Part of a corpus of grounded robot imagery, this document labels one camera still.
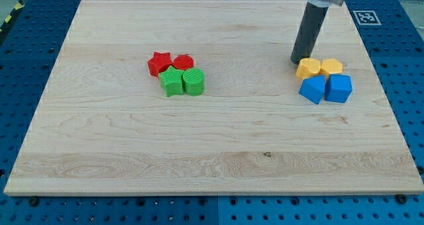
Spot green star block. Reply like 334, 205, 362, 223
158, 66, 184, 97

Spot red star block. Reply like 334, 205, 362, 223
147, 52, 173, 77

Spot black bolt right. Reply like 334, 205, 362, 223
395, 194, 408, 204

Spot black bolt left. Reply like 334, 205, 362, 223
28, 197, 39, 207

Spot red cylinder block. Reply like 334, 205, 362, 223
172, 55, 194, 70

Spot green cylinder block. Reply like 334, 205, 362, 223
182, 67, 205, 96

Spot blue cube block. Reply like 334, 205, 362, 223
325, 74, 352, 103

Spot blue triangular block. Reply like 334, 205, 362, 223
299, 75, 325, 105

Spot black bolt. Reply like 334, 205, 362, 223
395, 194, 408, 204
28, 197, 39, 207

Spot yellow hexagon block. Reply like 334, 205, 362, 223
319, 58, 343, 78

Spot yellow heart block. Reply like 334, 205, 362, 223
295, 58, 321, 79

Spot light wooden board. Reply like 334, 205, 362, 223
5, 0, 423, 197

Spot white fiducial marker tag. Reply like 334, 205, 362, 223
353, 10, 381, 26

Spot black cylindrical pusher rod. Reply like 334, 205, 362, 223
291, 2, 328, 64

